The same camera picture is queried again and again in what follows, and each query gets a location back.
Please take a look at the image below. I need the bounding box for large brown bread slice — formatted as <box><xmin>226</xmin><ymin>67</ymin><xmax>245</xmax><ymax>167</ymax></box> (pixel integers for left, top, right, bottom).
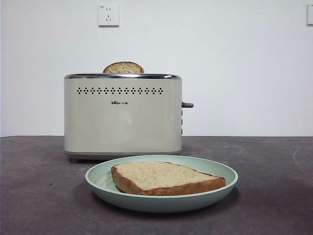
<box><xmin>111</xmin><ymin>161</ymin><xmax>226</xmax><ymax>196</ymax></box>

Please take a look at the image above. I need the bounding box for pale green round plate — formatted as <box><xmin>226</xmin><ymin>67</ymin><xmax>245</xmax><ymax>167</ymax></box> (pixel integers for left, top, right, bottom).
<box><xmin>85</xmin><ymin>154</ymin><xmax>239</xmax><ymax>213</ymax></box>

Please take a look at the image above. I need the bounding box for cream two-slot toaster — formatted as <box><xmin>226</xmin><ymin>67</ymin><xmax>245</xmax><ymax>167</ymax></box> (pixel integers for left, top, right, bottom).
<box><xmin>64</xmin><ymin>72</ymin><xmax>195</xmax><ymax>164</ymax></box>

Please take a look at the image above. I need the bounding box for small brown bread slice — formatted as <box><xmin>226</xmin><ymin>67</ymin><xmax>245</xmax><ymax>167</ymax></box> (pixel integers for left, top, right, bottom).
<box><xmin>102</xmin><ymin>62</ymin><xmax>145</xmax><ymax>74</ymax></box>

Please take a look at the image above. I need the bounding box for white wall power socket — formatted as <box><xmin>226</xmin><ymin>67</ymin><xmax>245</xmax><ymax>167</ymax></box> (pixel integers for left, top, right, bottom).
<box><xmin>98</xmin><ymin>3</ymin><xmax>120</xmax><ymax>27</ymax></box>

